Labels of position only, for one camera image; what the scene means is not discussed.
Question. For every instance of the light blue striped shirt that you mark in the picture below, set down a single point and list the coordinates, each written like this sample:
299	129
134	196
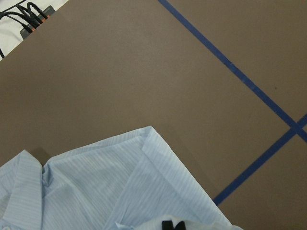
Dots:
132	181

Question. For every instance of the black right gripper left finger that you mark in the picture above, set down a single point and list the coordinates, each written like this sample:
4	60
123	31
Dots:
167	225

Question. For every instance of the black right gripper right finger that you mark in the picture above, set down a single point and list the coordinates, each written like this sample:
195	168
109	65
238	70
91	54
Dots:
180	226

